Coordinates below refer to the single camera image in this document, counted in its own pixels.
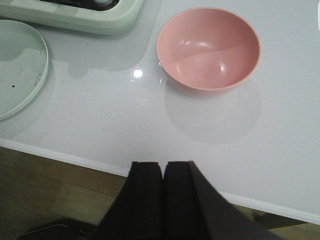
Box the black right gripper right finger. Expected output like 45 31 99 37
164 161 280 240

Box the pink plastic bowl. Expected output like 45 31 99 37
156 7 262 95

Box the right silver control knob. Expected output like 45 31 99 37
92 0 113 7

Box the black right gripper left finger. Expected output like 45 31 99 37
92 162 163 240

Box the mint green breakfast maker base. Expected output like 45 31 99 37
0 0 143 35

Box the mint green round plate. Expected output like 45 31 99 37
0 19 49 120

